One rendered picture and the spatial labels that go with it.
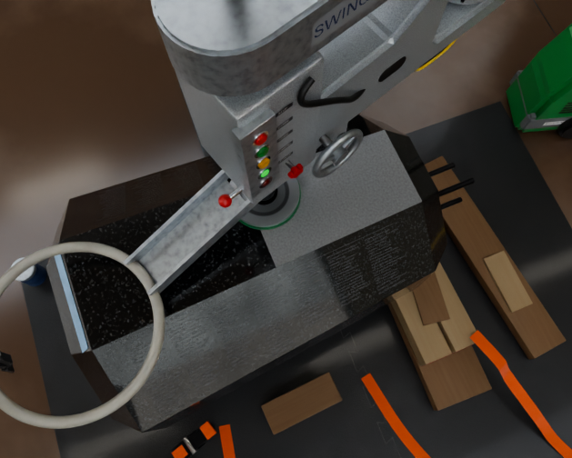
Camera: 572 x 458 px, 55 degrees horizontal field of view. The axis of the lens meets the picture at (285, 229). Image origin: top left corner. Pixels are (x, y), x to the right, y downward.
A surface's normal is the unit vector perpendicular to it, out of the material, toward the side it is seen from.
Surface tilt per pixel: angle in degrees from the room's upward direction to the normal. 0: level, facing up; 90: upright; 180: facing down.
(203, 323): 45
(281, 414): 0
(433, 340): 0
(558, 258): 0
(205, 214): 16
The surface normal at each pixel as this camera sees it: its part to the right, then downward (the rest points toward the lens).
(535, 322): -0.01, -0.30
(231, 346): 0.29, 0.40
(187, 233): -0.22, -0.13
